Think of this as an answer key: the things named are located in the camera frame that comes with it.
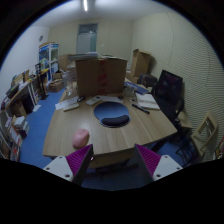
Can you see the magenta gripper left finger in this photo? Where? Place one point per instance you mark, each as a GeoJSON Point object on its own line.
{"type": "Point", "coordinates": [72, 167]}

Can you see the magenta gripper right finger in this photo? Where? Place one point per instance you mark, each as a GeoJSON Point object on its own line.
{"type": "Point", "coordinates": [156, 166]}

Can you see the pink computer mouse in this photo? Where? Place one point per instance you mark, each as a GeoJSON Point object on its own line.
{"type": "Point", "coordinates": [80, 138]}

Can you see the blue mouse pad wrist rest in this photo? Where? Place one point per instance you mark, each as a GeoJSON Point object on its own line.
{"type": "Point", "coordinates": [112, 114]}

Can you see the wooden table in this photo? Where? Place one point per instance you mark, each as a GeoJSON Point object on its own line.
{"type": "Point", "coordinates": [110, 145]}

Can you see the black pen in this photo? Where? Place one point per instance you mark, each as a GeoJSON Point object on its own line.
{"type": "Point", "coordinates": [140, 108]}

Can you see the wooden folding chair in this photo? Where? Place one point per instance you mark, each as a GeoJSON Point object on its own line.
{"type": "Point", "coordinates": [196, 145]}

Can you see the white open notebook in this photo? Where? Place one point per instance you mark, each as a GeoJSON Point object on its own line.
{"type": "Point", "coordinates": [147, 101]}

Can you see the white remote control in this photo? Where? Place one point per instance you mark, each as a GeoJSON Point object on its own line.
{"type": "Point", "coordinates": [93, 100]}

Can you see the black office chair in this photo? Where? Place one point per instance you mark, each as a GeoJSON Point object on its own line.
{"type": "Point", "coordinates": [168, 94]}

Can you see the blue folder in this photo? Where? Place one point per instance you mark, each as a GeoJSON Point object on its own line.
{"type": "Point", "coordinates": [138, 89]}

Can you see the cardboard box on floor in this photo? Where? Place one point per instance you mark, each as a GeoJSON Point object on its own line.
{"type": "Point", "coordinates": [56, 85]}

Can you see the wooden shelf desk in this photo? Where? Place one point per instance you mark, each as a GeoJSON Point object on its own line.
{"type": "Point", "coordinates": [26, 88]}

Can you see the large cardboard box on table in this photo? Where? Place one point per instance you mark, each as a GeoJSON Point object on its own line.
{"type": "Point", "coordinates": [100, 76]}

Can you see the tall cardboard box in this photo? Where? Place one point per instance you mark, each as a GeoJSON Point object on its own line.
{"type": "Point", "coordinates": [140, 62]}

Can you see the glass display cabinet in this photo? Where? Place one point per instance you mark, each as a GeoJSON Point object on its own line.
{"type": "Point", "coordinates": [48, 58]}

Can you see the ceiling light tube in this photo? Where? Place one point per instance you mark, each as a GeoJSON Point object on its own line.
{"type": "Point", "coordinates": [85, 4]}

